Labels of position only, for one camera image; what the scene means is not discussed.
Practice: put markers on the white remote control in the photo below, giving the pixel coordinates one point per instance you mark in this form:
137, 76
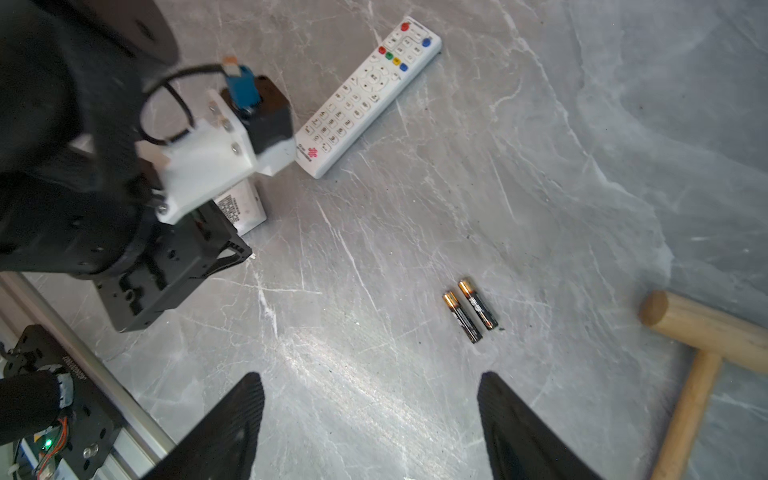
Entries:
363, 97

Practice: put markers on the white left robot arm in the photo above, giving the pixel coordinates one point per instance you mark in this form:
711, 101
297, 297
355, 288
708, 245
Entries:
76, 198

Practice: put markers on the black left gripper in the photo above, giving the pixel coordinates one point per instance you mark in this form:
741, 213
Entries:
176, 261

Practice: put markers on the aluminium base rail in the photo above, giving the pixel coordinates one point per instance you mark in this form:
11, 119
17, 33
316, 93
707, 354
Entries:
142, 443

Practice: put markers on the wooden mallet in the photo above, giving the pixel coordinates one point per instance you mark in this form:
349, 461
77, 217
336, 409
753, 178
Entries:
717, 337

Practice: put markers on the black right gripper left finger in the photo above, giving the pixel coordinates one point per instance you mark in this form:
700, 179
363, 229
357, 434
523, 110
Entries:
224, 444

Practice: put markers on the white remote with QR label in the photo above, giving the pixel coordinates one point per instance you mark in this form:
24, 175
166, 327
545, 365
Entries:
242, 206

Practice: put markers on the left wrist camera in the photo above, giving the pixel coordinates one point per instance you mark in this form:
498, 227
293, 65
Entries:
250, 131

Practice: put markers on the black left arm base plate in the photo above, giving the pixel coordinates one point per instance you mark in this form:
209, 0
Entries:
52, 405

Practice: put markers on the AAA battery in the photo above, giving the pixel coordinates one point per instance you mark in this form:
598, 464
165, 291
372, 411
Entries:
460, 315
475, 300

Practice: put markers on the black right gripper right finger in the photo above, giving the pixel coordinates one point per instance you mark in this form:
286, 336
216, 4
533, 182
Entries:
518, 443

